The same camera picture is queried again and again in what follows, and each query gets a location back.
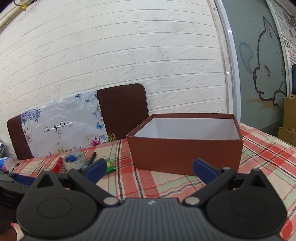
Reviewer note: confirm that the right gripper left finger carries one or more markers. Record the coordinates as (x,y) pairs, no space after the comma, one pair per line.
(64,205)

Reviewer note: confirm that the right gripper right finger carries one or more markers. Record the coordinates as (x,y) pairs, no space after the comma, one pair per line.
(240,205)

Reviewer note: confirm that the red rectangular box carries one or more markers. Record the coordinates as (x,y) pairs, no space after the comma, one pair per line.
(58,165)

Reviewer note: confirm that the clear patterned tape roll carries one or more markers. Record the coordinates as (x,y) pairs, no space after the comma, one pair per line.
(80,163)

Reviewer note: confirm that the blue tape roll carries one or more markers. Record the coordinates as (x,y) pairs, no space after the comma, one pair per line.
(71,158)

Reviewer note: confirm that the small green box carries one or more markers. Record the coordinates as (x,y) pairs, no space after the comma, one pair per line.
(110,166)

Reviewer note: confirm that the blue handled marker pen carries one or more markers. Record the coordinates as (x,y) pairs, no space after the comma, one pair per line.
(92,158)

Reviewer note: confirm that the person's left hand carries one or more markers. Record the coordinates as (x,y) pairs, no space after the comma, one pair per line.
(8,231)

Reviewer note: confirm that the blue floral tissue pack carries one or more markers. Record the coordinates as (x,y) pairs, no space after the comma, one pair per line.
(7,163)

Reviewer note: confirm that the plaid tablecloth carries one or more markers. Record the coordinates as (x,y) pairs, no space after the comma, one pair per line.
(260,150)

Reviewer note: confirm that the floral plastic bag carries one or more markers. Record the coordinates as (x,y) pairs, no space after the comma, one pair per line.
(63,125)

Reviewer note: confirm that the brown cardboard storage box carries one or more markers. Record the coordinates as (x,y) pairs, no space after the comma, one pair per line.
(170,142)

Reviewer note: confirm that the dark brown wooden headboard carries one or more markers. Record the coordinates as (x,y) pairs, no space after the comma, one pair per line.
(124,107)

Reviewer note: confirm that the frosted glass cartoon door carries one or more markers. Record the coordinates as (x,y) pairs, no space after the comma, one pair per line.
(257,62)

